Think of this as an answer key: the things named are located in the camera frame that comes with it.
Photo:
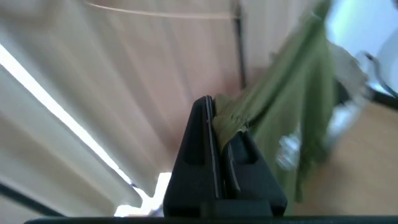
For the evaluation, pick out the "white laundry basket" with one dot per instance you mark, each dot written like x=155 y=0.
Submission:
x=349 y=71

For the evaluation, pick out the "green long-sleeved shirt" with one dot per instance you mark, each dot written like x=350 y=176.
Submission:
x=295 y=81

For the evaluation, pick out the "black clothes rack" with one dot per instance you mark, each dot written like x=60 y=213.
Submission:
x=239 y=46

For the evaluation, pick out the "pink clothes hanger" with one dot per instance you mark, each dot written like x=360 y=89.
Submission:
x=155 y=13

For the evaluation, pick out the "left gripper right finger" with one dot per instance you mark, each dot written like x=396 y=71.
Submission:
x=258 y=193

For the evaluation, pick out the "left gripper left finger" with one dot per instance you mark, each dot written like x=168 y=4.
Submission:
x=189 y=189

